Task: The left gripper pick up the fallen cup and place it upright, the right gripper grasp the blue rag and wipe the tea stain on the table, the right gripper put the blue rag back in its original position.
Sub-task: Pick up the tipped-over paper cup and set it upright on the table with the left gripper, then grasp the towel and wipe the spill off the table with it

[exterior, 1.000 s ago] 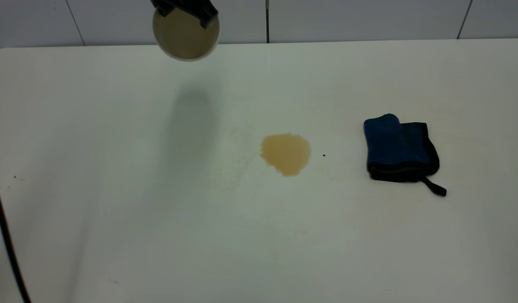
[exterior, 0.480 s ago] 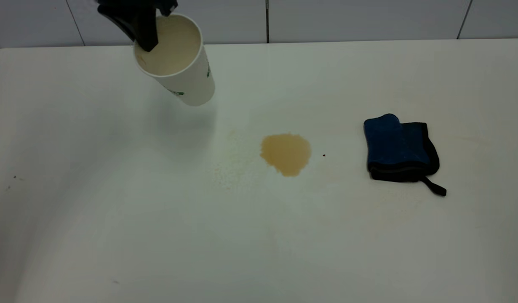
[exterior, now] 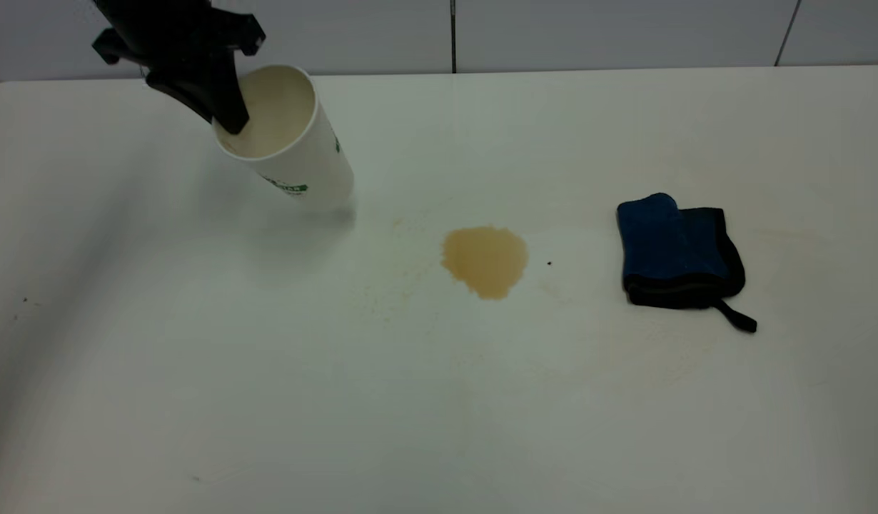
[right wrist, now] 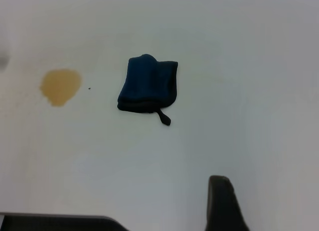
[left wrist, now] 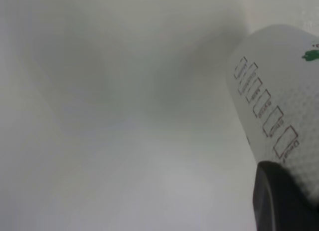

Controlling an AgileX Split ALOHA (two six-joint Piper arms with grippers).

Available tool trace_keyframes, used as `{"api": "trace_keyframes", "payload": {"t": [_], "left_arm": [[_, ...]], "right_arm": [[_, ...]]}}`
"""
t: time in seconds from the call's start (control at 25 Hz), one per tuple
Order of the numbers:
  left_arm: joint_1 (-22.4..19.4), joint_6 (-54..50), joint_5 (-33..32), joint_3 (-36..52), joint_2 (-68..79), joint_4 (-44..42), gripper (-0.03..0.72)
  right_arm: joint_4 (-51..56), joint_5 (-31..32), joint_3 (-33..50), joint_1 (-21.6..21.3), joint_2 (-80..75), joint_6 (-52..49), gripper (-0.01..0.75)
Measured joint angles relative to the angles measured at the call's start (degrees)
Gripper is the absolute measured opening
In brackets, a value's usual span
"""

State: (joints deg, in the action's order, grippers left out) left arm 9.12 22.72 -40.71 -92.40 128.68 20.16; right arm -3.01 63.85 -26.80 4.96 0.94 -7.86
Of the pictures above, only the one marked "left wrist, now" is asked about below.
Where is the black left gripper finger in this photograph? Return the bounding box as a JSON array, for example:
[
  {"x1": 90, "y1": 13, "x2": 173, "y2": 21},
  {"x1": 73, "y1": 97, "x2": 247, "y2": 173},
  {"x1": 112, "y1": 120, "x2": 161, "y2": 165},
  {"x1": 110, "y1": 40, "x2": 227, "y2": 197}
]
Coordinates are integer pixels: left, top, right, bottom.
[{"x1": 253, "y1": 160, "x2": 319, "y2": 231}]

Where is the white paper coffee cup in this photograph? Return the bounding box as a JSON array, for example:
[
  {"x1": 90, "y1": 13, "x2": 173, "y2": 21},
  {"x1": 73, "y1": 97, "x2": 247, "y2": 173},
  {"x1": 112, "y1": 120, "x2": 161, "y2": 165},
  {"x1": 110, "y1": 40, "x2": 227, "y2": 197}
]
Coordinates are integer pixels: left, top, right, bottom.
[{"x1": 225, "y1": 23, "x2": 319, "y2": 209}]

